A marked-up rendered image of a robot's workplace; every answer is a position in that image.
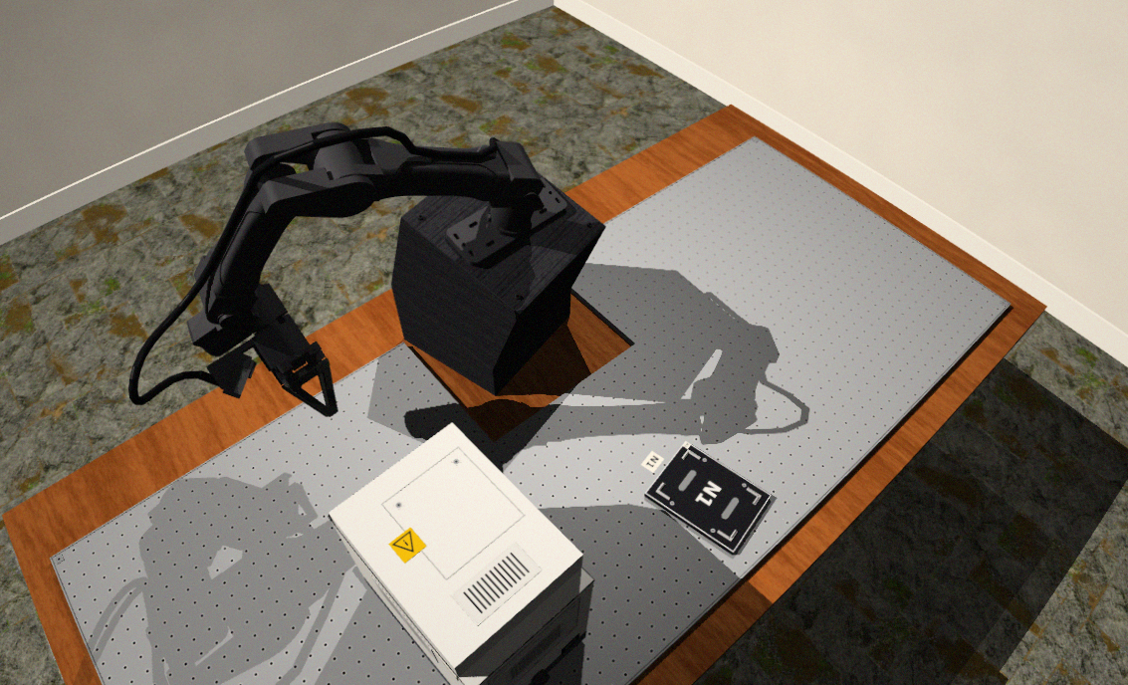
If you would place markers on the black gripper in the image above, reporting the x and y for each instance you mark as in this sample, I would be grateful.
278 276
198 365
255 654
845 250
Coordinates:
303 353

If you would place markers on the small cream label with black letters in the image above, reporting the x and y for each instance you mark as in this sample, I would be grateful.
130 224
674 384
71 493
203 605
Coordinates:
652 461

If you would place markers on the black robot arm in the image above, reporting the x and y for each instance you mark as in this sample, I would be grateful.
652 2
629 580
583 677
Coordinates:
341 182

